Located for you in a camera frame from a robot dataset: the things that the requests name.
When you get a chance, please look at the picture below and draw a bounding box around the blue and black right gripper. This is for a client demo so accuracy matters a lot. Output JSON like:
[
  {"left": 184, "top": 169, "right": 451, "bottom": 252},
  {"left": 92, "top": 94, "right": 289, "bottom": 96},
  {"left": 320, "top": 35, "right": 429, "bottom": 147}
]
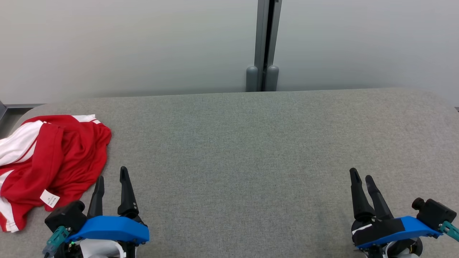
[{"left": 350, "top": 168, "right": 442, "bottom": 251}]

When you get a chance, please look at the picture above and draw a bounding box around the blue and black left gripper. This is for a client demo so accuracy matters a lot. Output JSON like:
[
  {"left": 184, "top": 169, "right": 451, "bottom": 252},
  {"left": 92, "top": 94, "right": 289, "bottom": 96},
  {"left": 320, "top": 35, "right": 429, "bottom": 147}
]
[{"left": 66, "top": 166, "right": 150, "bottom": 258}]

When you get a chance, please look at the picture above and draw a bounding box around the red jersey with number 23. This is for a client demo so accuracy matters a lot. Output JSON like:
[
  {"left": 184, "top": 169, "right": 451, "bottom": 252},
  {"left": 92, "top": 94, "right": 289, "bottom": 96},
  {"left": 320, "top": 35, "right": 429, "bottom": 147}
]
[{"left": 22, "top": 114, "right": 112, "bottom": 212}]

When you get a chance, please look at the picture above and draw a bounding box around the teal left camera cable connector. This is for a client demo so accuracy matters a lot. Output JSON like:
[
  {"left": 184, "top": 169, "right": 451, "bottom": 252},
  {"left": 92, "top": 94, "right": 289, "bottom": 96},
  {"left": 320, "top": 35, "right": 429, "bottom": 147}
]
[{"left": 43, "top": 226, "right": 70, "bottom": 257}]

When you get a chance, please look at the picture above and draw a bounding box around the teal camera cable connector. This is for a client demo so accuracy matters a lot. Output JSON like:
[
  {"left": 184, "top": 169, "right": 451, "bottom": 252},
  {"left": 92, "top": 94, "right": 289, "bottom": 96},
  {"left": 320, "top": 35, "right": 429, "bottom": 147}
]
[
  {"left": 43, "top": 226, "right": 70, "bottom": 257},
  {"left": 439, "top": 221, "right": 459, "bottom": 241}
]

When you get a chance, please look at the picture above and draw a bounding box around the teal right camera cable connector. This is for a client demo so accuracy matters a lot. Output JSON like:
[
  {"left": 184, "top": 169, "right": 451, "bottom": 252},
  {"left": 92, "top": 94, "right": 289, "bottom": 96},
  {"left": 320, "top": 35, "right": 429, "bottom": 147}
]
[{"left": 439, "top": 221, "right": 459, "bottom": 241}]

